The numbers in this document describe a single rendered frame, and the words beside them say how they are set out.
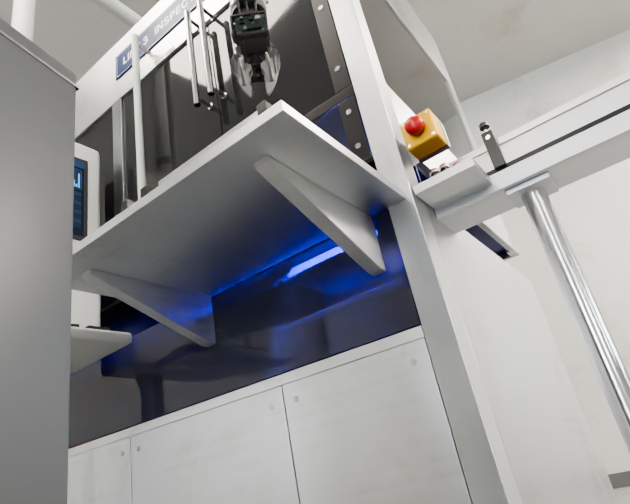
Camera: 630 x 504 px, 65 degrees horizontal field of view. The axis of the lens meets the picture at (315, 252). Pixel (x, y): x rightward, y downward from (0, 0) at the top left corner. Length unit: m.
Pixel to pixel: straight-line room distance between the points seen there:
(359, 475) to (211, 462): 0.40
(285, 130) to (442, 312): 0.44
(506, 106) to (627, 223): 1.33
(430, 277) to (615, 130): 0.43
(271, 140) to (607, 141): 0.64
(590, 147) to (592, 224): 2.97
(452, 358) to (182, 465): 0.74
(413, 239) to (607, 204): 3.17
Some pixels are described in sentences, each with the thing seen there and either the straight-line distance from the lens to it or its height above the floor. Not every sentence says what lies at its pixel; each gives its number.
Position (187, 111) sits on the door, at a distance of 1.71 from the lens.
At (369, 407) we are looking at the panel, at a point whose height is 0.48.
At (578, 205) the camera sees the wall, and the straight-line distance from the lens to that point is 4.09.
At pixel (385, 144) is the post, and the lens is 1.12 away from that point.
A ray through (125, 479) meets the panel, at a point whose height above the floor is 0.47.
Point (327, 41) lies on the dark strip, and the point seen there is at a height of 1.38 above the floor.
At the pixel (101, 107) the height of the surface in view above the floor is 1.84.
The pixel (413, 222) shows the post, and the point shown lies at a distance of 1.02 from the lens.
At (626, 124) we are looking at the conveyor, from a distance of 1.10.
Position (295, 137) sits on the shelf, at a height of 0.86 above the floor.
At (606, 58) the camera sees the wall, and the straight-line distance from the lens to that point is 4.72.
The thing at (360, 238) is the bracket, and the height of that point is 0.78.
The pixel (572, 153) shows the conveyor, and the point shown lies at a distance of 1.09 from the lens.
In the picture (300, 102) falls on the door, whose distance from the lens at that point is 1.35.
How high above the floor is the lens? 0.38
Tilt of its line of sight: 24 degrees up
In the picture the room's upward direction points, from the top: 12 degrees counter-clockwise
